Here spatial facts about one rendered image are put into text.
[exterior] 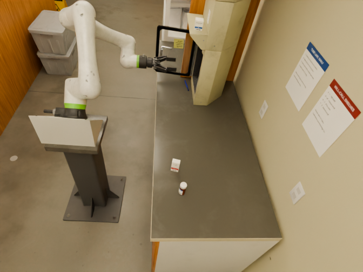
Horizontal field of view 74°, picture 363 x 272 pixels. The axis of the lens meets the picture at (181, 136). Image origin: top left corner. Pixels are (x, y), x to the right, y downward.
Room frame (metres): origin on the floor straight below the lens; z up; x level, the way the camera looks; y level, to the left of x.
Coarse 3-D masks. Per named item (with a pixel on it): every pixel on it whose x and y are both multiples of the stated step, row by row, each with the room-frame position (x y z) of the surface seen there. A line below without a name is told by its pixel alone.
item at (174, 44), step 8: (160, 32) 1.78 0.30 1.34; (168, 32) 1.78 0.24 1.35; (176, 32) 1.78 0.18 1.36; (160, 40) 1.78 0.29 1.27; (168, 40) 1.78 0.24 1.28; (176, 40) 1.78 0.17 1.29; (184, 40) 1.79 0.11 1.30; (192, 40) 1.79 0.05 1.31; (160, 48) 1.78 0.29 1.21; (168, 48) 1.78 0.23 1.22; (176, 48) 1.78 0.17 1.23; (184, 48) 1.79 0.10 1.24; (168, 56) 1.78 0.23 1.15; (176, 56) 1.78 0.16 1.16; (184, 56) 1.79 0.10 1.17; (160, 64) 1.78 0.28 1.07; (168, 64) 1.78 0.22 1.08; (176, 64) 1.78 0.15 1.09; (184, 64) 1.79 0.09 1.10; (184, 72) 1.79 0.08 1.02
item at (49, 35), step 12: (48, 12) 3.17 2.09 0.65; (36, 24) 2.80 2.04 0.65; (48, 24) 2.86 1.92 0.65; (60, 24) 2.92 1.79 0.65; (36, 36) 2.67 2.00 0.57; (48, 36) 2.70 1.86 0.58; (60, 36) 2.73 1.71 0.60; (72, 36) 3.12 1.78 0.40; (48, 48) 2.71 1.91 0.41; (60, 48) 2.73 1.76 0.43
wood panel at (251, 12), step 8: (192, 0) 1.84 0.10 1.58; (200, 0) 1.85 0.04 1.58; (256, 0) 1.92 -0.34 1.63; (192, 8) 1.84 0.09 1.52; (200, 8) 1.85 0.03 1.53; (248, 8) 1.92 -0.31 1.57; (256, 8) 1.93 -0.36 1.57; (248, 16) 1.92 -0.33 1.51; (248, 24) 1.92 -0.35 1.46; (248, 32) 1.93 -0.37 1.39; (240, 40) 1.92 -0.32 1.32; (240, 48) 1.92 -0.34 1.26; (240, 56) 1.93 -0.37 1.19; (232, 64) 1.92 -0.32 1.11; (232, 72) 1.92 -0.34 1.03; (232, 80) 1.93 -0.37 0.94
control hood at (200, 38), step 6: (192, 18) 1.70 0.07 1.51; (192, 24) 1.61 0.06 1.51; (204, 24) 1.64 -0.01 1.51; (192, 30) 1.52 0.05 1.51; (204, 30) 1.55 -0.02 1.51; (192, 36) 1.47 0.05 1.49; (198, 36) 1.48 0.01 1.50; (204, 36) 1.49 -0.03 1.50; (198, 42) 1.48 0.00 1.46; (204, 42) 1.49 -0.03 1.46; (204, 48) 1.49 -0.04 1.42
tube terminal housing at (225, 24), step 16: (208, 0) 1.71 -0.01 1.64; (224, 16) 1.50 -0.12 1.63; (240, 16) 1.61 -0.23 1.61; (208, 32) 1.51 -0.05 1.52; (224, 32) 1.51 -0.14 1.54; (240, 32) 1.67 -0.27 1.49; (208, 48) 1.49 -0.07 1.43; (224, 48) 1.53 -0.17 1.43; (208, 64) 1.50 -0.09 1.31; (224, 64) 1.59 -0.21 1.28; (192, 80) 1.72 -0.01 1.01; (208, 80) 1.50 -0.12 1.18; (224, 80) 1.65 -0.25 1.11; (192, 96) 1.59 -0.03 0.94; (208, 96) 1.51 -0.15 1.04
